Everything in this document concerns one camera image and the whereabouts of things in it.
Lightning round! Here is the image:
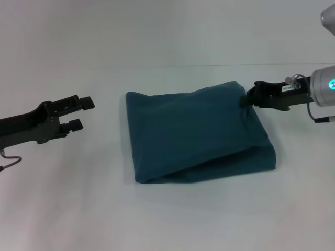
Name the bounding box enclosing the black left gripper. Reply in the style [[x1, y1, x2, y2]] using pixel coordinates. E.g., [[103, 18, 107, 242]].
[[0, 95, 95, 150]]

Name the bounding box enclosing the teal blue t-shirt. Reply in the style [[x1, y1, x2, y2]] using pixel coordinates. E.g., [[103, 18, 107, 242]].
[[125, 81, 277, 185]]

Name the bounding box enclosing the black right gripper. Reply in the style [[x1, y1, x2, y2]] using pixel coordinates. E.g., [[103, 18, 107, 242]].
[[240, 79, 315, 112]]

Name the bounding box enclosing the dark red left arm cable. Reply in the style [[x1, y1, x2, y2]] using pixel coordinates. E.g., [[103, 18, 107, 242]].
[[0, 148, 23, 173]]

